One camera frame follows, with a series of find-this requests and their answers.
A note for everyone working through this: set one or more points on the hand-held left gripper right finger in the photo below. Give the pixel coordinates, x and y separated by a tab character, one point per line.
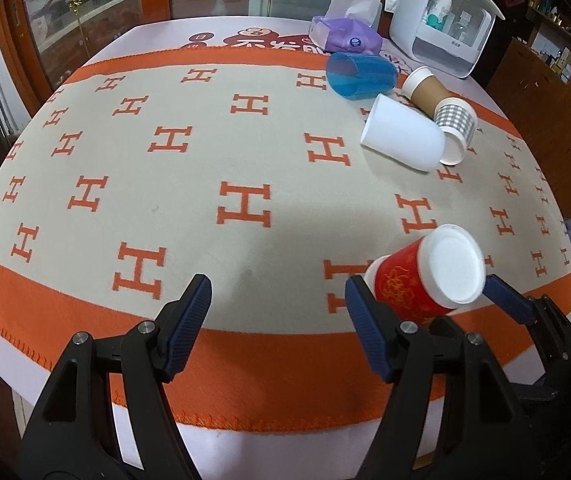
365	330

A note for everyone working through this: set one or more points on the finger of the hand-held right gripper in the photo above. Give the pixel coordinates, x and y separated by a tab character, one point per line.
510	300

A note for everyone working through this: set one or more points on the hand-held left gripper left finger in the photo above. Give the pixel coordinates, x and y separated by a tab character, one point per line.
189	320

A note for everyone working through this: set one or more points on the red paper cup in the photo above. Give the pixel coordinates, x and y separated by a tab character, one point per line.
405	285

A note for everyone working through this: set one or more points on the grey checkered paper cup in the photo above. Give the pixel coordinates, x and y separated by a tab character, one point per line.
458	117

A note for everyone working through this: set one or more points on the white plastic cup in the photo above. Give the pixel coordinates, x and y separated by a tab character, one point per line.
400	130

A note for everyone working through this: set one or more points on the brown paper cup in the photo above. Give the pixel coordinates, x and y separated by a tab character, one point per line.
428	95

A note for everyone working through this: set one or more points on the blue translucent plastic cup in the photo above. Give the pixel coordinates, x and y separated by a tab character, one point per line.
365	77

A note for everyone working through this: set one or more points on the orange and beige patterned blanket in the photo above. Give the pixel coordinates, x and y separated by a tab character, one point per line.
265	150

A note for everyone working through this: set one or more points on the wooden side cabinet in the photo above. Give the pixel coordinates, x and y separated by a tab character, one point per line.
540	110

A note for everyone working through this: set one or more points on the clear small bottle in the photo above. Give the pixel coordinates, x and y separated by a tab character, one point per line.
461	24

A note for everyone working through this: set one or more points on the white printed tablecloth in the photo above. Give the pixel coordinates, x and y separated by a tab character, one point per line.
165	35

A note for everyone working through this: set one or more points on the purple tissue pack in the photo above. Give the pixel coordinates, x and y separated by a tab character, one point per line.
350	35

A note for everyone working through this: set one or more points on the teal and white bottle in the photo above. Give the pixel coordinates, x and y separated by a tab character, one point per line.
438	12

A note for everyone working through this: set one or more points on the white storage box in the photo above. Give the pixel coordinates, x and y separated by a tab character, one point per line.
415	15

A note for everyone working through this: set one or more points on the wooden glass door cabinet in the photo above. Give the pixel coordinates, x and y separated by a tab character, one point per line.
115	10

